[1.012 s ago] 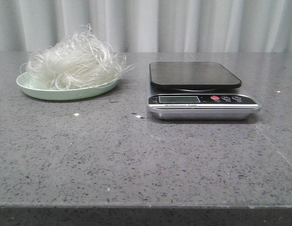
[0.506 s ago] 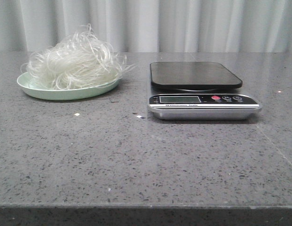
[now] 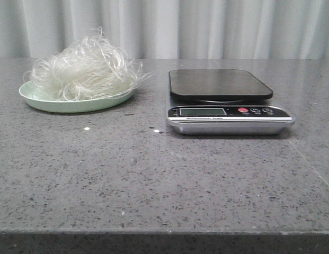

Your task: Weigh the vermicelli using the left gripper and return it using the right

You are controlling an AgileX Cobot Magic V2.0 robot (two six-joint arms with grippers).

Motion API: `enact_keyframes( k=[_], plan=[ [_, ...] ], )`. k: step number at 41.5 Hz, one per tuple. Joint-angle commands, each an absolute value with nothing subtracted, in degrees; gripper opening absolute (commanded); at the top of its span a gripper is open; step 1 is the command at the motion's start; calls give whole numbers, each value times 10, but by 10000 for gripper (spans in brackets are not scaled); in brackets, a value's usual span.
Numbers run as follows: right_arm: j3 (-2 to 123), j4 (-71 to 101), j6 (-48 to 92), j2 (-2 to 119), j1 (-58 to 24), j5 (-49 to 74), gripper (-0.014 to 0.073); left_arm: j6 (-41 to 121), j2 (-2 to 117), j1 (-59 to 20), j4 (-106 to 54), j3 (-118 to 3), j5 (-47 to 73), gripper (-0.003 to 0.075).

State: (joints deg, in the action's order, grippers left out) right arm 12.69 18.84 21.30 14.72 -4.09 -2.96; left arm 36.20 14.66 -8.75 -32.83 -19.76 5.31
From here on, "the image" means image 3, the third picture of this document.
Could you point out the white vermicelli noodle bundle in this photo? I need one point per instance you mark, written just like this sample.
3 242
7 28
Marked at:
90 68

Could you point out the silver black kitchen scale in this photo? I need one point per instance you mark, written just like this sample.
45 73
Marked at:
222 102

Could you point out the light green plastic plate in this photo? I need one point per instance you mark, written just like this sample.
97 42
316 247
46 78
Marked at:
28 92

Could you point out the white pleated curtain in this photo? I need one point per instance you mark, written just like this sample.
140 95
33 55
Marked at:
171 29

